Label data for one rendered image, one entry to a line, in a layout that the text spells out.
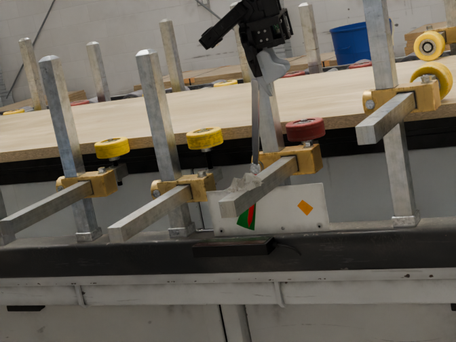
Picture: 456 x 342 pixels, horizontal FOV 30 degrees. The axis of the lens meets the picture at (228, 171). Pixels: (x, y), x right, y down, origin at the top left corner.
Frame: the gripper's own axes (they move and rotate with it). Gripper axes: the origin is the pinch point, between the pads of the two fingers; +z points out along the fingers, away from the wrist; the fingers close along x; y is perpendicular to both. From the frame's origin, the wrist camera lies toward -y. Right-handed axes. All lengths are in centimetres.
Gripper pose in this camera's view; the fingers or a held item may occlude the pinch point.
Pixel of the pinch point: (265, 90)
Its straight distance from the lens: 163.4
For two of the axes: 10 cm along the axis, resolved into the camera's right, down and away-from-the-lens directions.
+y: 9.2, -1.6, -3.7
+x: 2.9, -3.7, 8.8
